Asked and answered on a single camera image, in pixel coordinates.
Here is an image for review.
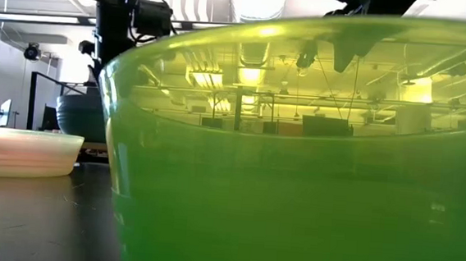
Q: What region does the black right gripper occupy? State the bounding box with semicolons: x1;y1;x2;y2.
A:
304;0;423;24

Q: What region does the grey ribbed bowl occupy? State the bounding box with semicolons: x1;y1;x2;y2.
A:
53;90;112;144

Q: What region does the green translucent plastic bowl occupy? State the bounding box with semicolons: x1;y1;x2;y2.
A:
85;0;466;261

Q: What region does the white computer monitor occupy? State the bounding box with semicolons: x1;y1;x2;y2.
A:
0;98;14;129

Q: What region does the cream ribbed bowl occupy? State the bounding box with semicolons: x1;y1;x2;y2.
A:
0;126;86;184

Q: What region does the black ceiling camera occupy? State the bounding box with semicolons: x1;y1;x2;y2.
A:
22;41;43;62

